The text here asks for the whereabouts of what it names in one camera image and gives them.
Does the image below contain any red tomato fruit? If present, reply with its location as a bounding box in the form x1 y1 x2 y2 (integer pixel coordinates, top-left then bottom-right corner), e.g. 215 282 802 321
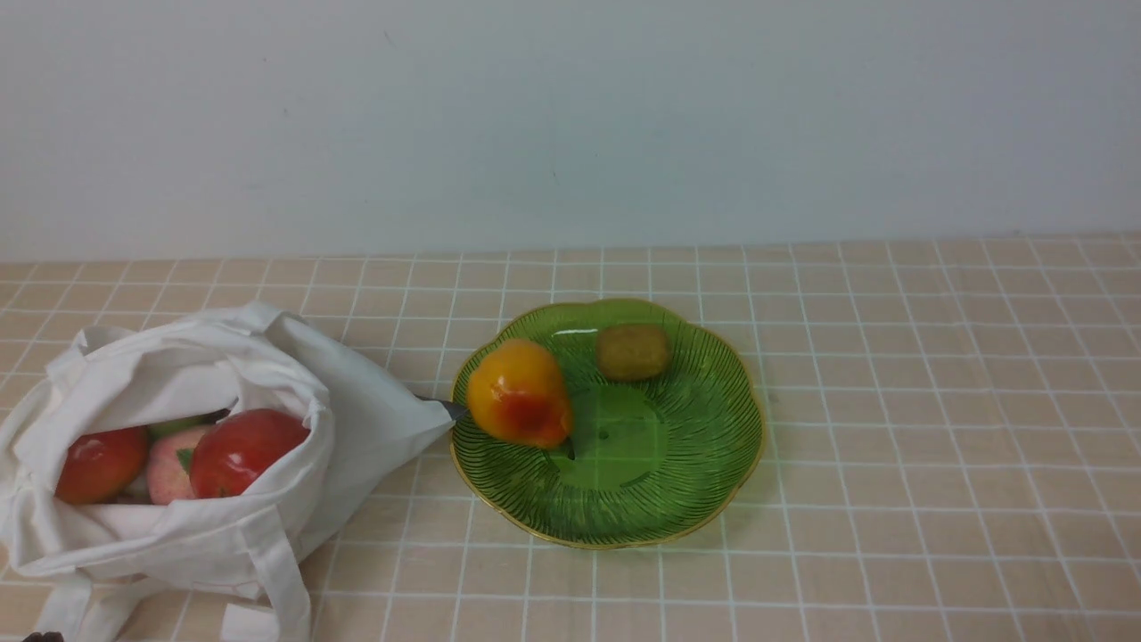
54 426 149 506

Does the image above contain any pink peach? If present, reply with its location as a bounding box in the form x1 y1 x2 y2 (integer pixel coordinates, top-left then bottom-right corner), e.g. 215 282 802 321
146 425 212 506

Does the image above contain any brown kiwi fruit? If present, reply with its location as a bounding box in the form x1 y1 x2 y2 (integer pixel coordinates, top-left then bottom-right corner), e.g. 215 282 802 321
594 324 672 383

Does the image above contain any green fruit in bag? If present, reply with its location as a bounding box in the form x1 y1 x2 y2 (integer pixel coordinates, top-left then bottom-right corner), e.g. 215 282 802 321
147 412 219 441

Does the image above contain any white cloth tote bag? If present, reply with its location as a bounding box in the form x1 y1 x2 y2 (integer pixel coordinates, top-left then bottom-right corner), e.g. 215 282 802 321
3 301 453 641

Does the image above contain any red apple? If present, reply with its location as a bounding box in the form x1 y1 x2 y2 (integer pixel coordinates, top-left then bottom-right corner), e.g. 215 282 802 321
189 407 310 499

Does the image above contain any green glass plate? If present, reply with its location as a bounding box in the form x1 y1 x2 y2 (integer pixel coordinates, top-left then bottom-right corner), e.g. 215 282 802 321
451 298 766 551

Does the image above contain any yellow orange pear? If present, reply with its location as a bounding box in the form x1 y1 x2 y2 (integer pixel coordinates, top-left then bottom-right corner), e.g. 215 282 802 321
466 338 574 450

